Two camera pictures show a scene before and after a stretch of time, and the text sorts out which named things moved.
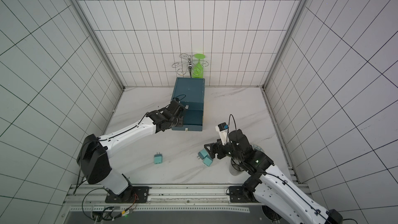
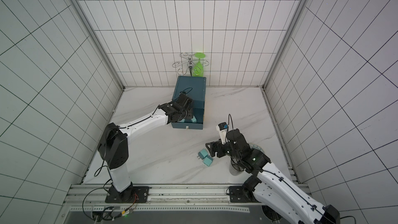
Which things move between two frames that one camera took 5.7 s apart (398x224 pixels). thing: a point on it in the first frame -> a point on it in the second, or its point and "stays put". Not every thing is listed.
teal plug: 158,158 -> 193,120
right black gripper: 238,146 stays put
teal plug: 202,154 stays put
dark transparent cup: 235,169 stays put
